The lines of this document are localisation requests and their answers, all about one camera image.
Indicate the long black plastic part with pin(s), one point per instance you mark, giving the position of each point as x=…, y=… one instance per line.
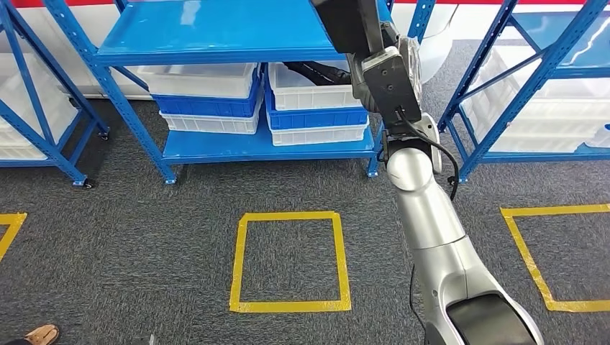
x=343, y=24

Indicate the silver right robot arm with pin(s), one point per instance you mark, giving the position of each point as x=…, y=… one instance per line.
x=429, y=214

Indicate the curved black plastic part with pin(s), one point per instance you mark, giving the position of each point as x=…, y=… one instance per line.
x=324, y=72

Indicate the blue metal shelf rack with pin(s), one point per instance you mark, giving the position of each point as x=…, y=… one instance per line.
x=562, y=53
x=47, y=146
x=214, y=28

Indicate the yellow floor tape square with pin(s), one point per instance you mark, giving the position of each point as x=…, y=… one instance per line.
x=548, y=210
x=12, y=219
x=286, y=216

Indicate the blue plastic bin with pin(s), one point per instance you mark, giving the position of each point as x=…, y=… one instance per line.
x=314, y=119
x=205, y=107

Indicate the large white plastic bin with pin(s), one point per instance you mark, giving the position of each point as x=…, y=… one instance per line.
x=548, y=119
x=19, y=143

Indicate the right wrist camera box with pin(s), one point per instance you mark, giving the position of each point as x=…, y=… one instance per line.
x=388, y=90

